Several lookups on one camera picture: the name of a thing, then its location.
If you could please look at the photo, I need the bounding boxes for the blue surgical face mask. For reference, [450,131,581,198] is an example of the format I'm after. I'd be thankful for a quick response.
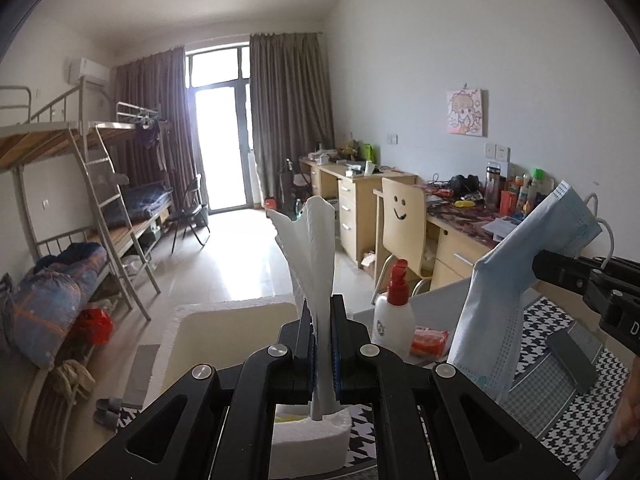
[448,181,604,402]

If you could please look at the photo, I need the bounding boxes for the person's right hand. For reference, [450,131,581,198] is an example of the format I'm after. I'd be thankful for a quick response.
[615,370,639,446]

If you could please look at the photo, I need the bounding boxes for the white red pump lotion bottle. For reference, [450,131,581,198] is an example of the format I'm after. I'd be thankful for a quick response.
[371,259,416,359]

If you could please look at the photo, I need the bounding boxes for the red snack packet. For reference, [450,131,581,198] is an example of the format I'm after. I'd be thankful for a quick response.
[410,326,449,358]

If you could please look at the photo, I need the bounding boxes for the white styrofoam box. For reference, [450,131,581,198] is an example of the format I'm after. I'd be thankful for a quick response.
[144,294,352,479]

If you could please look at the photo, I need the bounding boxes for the steel thermos bottle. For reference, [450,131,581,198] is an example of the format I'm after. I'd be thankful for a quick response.
[484,162,501,210]

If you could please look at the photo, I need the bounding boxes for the wooden desk with drawers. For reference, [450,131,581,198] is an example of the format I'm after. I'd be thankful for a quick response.
[300,159,501,295]

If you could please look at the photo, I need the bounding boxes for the wooden smiley face chair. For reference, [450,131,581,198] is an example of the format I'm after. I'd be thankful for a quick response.
[371,178,432,304]

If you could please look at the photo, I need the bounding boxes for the houndstooth tablecloth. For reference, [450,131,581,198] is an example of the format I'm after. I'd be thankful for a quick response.
[125,289,628,479]

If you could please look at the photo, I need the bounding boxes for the grey slippers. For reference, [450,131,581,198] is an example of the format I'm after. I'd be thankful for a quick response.
[93,396,122,431]

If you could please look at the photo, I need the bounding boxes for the black folding chair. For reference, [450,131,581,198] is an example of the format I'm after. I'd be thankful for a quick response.
[166,174,210,252]

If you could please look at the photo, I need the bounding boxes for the red plastic bag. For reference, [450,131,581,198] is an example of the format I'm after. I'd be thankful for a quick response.
[68,308,114,344]

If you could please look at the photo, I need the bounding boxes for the right brown curtain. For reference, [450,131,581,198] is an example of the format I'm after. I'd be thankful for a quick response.
[250,32,335,200]

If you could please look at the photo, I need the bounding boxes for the brown curtain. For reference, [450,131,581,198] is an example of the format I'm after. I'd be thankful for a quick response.
[250,32,335,200]
[114,47,196,205]

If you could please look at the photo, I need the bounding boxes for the blue plaid quilt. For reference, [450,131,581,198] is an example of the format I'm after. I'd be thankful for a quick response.
[1,242,107,370]

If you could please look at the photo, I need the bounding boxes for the metal bunk bed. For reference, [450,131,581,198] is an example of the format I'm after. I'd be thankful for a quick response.
[1,79,174,313]

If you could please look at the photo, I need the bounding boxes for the left brown curtain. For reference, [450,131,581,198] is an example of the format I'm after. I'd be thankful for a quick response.
[114,47,196,205]

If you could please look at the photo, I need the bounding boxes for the white air conditioner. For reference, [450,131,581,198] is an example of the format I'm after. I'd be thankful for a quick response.
[67,58,111,86]

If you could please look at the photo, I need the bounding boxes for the pink cartoon wall picture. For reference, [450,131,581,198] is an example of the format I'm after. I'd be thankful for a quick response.
[447,88,484,136]

